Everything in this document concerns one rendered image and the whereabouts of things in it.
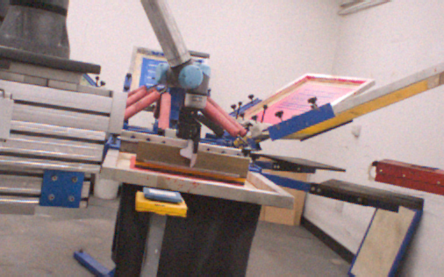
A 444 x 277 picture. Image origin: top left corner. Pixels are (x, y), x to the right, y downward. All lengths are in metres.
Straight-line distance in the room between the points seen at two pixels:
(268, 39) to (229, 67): 0.55
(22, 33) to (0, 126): 0.22
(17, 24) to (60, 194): 0.36
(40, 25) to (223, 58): 5.36
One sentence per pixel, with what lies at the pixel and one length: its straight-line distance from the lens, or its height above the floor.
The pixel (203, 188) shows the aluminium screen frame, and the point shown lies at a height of 0.97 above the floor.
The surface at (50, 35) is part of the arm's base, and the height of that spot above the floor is 1.30.
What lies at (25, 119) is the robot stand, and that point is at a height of 1.13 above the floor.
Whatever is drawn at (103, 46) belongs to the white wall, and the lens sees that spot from 6.35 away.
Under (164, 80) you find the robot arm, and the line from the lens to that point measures 1.89.
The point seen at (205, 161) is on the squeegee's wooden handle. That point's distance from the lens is 1.97.
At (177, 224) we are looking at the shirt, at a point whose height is 0.83.
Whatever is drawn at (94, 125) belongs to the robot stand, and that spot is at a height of 1.13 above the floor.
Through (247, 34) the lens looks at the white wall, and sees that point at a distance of 6.49.
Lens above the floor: 1.22
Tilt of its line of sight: 8 degrees down
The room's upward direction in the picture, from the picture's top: 10 degrees clockwise
